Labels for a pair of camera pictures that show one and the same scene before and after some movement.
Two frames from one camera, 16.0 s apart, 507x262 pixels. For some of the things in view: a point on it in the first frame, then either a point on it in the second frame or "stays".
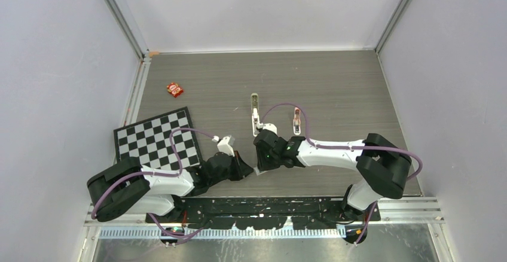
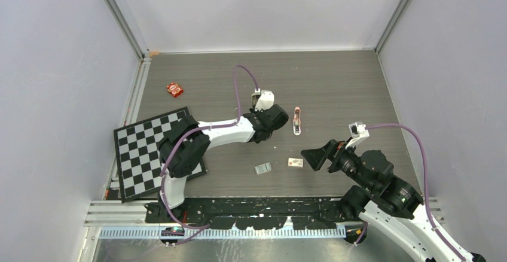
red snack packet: (174, 89) stays
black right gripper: (263, 165) to (315, 157)
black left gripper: (242, 168) to (252, 110)
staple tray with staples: (257, 171) stays
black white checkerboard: (148, 140) stays
